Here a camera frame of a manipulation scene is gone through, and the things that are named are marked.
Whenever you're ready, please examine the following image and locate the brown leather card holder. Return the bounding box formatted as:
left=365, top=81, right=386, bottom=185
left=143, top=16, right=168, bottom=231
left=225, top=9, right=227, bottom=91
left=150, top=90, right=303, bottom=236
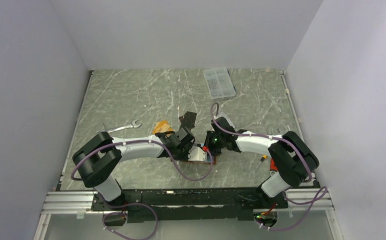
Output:
left=180, top=142, right=216, bottom=164

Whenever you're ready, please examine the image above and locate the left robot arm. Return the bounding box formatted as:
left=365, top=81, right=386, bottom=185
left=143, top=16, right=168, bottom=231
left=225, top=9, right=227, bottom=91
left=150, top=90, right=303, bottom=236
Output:
left=72, top=127, right=195, bottom=210

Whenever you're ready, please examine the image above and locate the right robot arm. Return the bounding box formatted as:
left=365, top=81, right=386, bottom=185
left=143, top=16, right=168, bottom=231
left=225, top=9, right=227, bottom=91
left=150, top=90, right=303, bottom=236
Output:
left=204, top=117, right=319, bottom=208

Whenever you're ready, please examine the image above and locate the gold card stack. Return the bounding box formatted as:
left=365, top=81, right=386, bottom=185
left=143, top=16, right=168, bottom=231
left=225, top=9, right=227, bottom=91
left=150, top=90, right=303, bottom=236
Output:
left=152, top=120, right=173, bottom=134

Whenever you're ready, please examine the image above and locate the black card stack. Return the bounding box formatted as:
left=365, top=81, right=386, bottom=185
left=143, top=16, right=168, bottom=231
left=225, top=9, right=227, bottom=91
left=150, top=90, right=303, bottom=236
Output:
left=178, top=111, right=197, bottom=130

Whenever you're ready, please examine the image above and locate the silver open-end wrench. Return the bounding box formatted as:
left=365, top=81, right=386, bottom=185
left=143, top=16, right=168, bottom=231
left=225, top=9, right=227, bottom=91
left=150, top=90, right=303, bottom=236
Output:
left=96, top=119, right=142, bottom=134

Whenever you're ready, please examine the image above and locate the clear plastic screw box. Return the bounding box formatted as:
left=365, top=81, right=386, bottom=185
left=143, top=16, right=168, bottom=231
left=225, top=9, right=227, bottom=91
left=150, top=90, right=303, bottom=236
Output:
left=203, top=68, right=236, bottom=100

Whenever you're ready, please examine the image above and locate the orange handled tool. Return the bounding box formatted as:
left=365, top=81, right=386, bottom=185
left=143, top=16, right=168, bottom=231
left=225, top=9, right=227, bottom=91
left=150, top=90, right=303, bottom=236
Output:
left=258, top=155, right=278, bottom=176

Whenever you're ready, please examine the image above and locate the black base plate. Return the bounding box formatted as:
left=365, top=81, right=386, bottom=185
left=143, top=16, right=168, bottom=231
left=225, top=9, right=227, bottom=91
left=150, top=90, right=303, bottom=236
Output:
left=91, top=187, right=288, bottom=223

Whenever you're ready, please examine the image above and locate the aluminium frame rail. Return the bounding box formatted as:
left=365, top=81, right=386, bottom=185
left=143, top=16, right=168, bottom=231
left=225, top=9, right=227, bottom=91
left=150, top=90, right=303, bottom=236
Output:
left=33, top=188, right=344, bottom=240

